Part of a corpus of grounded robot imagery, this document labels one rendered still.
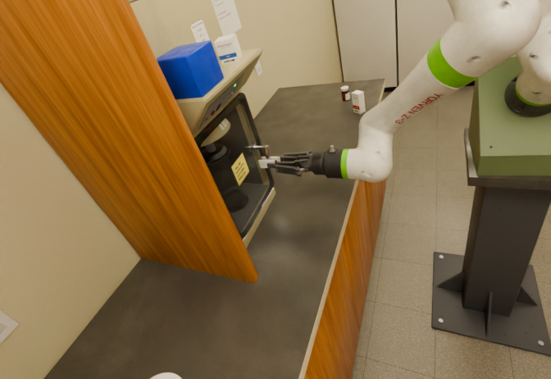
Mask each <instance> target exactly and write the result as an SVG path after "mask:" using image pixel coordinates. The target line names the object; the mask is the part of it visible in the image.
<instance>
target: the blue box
mask: <svg viewBox="0 0 551 379"><path fill-rule="evenodd" d="M157 62H158V65H159V66H160V68H161V70H162V73H163V75H164V76H165V78H166V81H167V83H168V85H169V87H170V89H171V92H172V93H173V95H174V97H175V99H183V98H201V97H203V96H204V95H206V94H207V93H208V92H209V91H210V90H211V89H213V88H214V87H215V86H216V85H217V84H219V83H220V82H221V81H222V80H223V79H224V76H223V73H222V71H221V67H220V64H219V62H218V60H217V57H216V53H215V51H214V48H213V46H212V42H211V41H210V40H208V41H203V42H199V43H191V44H186V45H181V46H177V47H175V48H173V49H172V50H170V51H169V52H167V53H165V54H163V55H162V56H160V57H159V58H157Z"/></svg>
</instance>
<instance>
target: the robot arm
mask: <svg viewBox="0 0 551 379"><path fill-rule="evenodd" d="M448 2H449V5H450V7H451V10H452V12H453V16H454V20H455V21H454V22H453V24H452V25H451V26H450V27H449V28H448V29H447V30H446V31H445V32H444V33H443V35H442V36H441V37H440V38H439V39H438V40H437V41H436V43H435V44H434V45H433V46H432V47H431V48H430V50H429V51H428V52H427V53H426V55H425V56H424V57H423V58H422V59H421V60H420V61H419V62H418V64H417V65H416V66H415V68H414V69H413V70H412V71H411V73H410V74H409V75H408V76H407V77H406V78H405V80H404V81H403V82H402V83H401V84H400V85H399V86H398V87H397V88H396V89H395V90H394V91H393V92H392V93H391V94H390V95H389V96H387V97H386V98H385V99H384V100H383V101H381V102H380V103H379V104H377V105H376V106H374V107H373V108H372V109H371V110H369V111H368V112H366V113H365V114H364V115H363V116H362V118H361V120H360V122H359V134H358V144H357V147H356V148H352V149H337V148H334V145H331V146H330V148H329V149H327V150H326V151H325V152H315V153H314V154H312V151H311V150H310V151H306V152H298V153H284V156H280V157H271V160H266V157H262V160H258V163H259V166H260V168H275V170H276V172H278V173H285V174H290V175H296V176H301V173H303V172H308V171H312V172H313V173H314V174H315V175H323V176H324V175H326V177H327V178H335V179H337V178H338V179H354V180H363V181H366V182H370V183H377V182H381V181H383V180H384V179H386V178H387V177H388V176H389V174H390V173H391V171H392V168H393V138H394V133H395V132H396V131H397V130H398V129H400V128H401V127H402V126H403V125H404V124H406V123H407V122H408V121H410V120H411V119H412V118H413V117H415V116H416V115H418V114H419V113H421V112H423V111H424V110H426V109H427V108H428V107H430V106H431V105H433V104H434V103H437V102H438V101H439V100H441V99H442V98H445V97H446V96H448V95H450V94H452V93H453V92H455V91H457V90H459V89H460V88H462V87H464V86H465V85H467V84H469V83H471V82H472V81H473V80H476V79H477V78H479V77H481V76H482V75H483V74H485V73H487V72H488V71H490V70H492V69H493V68H495V67H496V66H498V65H499V64H501V63H502V62H504V61H506V60H507V59H509V58H510V57H511V56H513V55H514V54H516V55H517V59H518V61H519V62H520V64H521V67H522V71H521V73H520V75H518V76H516V77H515V78H513V79H512V80H511V81H510V83H509V84H508V86H507V88H506V90H505V94H504V98H505V102H506V104H507V105H508V107H509V108H510V109H511V110H512V111H513V112H515V113H516V114H518V115H521V116H527V117H538V116H544V115H546V114H549V113H550V112H551V0H448Z"/></svg>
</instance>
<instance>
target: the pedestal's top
mask: <svg viewBox="0 0 551 379"><path fill-rule="evenodd" d="M468 131H469V128H465V130H464V145H465V155H466V166H467V185H469V186H484V187H500V188H516V189H532V190H551V176H478V175H477V174H476V168H475V164H474V161H473V156H472V153H471V146H470V143H469V139H468Z"/></svg>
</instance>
